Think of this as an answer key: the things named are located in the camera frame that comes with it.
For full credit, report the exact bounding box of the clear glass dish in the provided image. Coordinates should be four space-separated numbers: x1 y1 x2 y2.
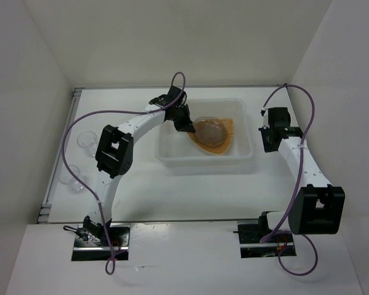
194 117 228 148

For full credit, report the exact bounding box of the orange woven triangular plate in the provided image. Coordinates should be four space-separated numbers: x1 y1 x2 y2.
188 118 234 155

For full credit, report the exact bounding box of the clear plastic cup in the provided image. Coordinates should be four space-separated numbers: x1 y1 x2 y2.
77 131 98 157
59 165 84 193

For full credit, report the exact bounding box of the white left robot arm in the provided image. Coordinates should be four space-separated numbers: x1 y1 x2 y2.
82 86 195 246

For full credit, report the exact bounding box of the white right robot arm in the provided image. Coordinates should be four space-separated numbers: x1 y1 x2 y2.
257 107 345 243

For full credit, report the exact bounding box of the translucent white plastic bin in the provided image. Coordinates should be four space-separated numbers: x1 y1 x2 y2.
155 98 254 167

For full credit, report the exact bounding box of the clear plastic cup front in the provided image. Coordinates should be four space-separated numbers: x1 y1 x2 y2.
59 165 84 193

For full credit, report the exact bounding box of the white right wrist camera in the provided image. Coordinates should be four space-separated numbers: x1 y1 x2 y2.
260 108 270 129

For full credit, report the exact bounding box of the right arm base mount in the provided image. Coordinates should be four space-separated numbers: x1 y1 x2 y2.
233 219 296 259

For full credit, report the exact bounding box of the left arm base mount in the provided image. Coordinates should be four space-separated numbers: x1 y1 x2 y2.
63 223 130 261

